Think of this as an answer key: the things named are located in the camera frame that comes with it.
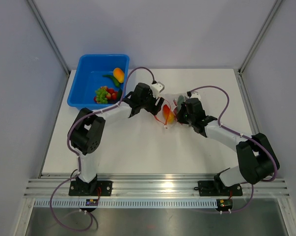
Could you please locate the grey fake fish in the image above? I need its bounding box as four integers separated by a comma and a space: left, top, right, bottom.
177, 95, 185, 110

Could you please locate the clear zip top bag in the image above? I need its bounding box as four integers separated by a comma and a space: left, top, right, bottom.
154, 93, 188, 129

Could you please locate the green fake chili pepper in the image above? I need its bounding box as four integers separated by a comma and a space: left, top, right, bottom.
103, 75, 120, 88

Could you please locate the red fake strawberry bunch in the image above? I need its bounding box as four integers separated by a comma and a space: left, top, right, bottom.
107, 88, 117, 104

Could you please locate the yellow orange fake mango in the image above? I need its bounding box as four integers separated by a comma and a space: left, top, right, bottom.
113, 68, 125, 84

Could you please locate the green fake lettuce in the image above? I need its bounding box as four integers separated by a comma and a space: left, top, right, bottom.
94, 86, 109, 104

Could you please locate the dark green fake leaf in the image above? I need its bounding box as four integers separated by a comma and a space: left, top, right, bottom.
116, 89, 123, 100

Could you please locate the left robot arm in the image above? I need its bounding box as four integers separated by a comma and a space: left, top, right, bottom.
67, 82, 164, 196

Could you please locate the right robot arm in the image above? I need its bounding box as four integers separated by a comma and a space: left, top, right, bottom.
176, 98, 280, 196

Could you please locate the blue plastic bin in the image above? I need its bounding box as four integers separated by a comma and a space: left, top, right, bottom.
67, 54, 130, 110

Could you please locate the right small circuit board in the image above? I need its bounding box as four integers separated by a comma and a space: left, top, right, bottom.
217, 199, 233, 211

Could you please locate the small circuit board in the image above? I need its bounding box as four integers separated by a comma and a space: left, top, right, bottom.
217, 199, 233, 211
85, 199, 99, 206

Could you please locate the left small circuit board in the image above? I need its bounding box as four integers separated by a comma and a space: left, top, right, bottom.
85, 199, 99, 206

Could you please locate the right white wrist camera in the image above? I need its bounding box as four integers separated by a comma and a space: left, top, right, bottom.
187, 91, 201, 100

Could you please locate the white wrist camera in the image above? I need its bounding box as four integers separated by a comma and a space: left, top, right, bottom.
150, 82, 165, 98
187, 91, 201, 100

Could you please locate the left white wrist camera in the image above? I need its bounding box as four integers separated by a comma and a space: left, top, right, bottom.
150, 82, 165, 98

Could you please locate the right side aluminium rail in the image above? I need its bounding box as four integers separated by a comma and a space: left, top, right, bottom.
235, 69, 275, 178

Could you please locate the aluminium rail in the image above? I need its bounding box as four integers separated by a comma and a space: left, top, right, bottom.
235, 69, 275, 178
24, 174, 290, 199

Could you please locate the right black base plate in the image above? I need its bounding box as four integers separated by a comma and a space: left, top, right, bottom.
193, 180, 243, 197

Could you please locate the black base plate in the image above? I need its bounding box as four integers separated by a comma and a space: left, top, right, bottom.
68, 180, 113, 197
193, 180, 243, 197

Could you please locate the aluminium front rail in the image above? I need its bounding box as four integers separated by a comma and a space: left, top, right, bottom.
24, 174, 290, 199

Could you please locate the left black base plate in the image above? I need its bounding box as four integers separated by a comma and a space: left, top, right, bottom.
68, 180, 113, 197

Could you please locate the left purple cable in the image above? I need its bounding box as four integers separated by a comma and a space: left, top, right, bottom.
50, 66, 158, 232

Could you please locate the left aluminium corner post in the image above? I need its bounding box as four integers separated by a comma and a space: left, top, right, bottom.
25, 0, 71, 76

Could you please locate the aluminium corner post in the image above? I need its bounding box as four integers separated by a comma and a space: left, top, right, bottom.
238, 0, 285, 75
25, 0, 71, 76

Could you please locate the right aluminium corner post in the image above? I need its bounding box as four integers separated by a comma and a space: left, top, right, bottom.
238, 0, 285, 75

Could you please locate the white slotted cable duct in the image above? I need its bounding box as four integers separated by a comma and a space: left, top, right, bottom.
34, 199, 217, 209

